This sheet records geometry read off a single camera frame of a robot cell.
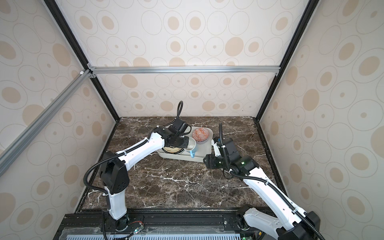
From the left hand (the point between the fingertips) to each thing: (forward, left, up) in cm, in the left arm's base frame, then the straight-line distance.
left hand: (190, 141), depth 85 cm
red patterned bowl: (+14, -6, -12) cm, 19 cm away
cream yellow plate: (+1, +12, -12) cm, 17 cm away
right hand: (-12, -10, +2) cm, 16 cm away
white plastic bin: (+4, -8, -15) cm, 17 cm away
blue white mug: (-4, -1, 0) cm, 4 cm away
